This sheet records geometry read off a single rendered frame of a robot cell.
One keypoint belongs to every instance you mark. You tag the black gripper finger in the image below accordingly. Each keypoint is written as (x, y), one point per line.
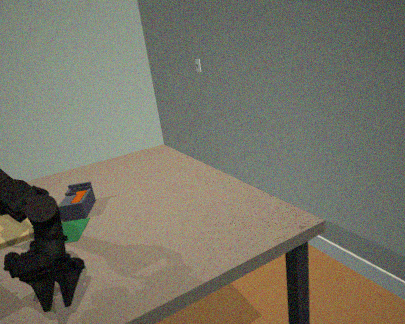
(68, 284)
(43, 284)

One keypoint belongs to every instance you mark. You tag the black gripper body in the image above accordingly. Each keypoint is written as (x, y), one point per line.
(50, 255)

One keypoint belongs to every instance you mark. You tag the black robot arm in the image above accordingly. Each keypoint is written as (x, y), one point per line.
(20, 200)

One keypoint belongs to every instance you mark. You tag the orange l-shaped part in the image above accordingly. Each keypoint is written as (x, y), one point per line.
(78, 196)

